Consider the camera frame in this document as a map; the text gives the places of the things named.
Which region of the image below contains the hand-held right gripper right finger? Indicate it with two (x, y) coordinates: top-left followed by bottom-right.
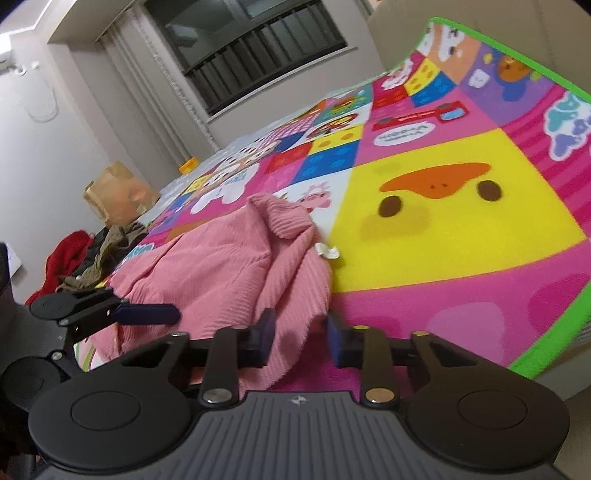
(327, 314), (462, 407)

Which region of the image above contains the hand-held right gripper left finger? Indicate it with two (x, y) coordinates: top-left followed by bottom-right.
(122, 307), (276, 407)

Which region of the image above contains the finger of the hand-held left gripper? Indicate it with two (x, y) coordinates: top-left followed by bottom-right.
(48, 318), (117, 367)
(59, 286), (182, 328)

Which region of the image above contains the pink corduroy garment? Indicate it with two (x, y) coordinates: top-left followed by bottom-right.
(85, 191), (340, 393)

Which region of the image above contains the olive dotted garment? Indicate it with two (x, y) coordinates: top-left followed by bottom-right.
(58, 222), (148, 292)

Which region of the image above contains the red garment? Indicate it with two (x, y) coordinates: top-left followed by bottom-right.
(25, 230), (93, 305)

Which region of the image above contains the black garment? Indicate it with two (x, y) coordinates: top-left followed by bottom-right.
(85, 231), (108, 269)

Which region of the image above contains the brown paper bag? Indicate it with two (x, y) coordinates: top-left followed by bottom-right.
(83, 161), (160, 227)

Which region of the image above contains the colourful cartoon play mat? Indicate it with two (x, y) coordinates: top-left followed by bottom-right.
(74, 17), (591, 393)

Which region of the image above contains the white curtain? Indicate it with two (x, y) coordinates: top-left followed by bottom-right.
(95, 9), (218, 169)

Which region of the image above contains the window with black railing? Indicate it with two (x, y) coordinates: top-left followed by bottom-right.
(143, 0), (349, 116)

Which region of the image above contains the beige padded headboard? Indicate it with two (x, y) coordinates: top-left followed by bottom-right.
(369, 0), (591, 97)

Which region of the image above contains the white wall cable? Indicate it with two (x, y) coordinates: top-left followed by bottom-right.
(18, 60), (61, 124)

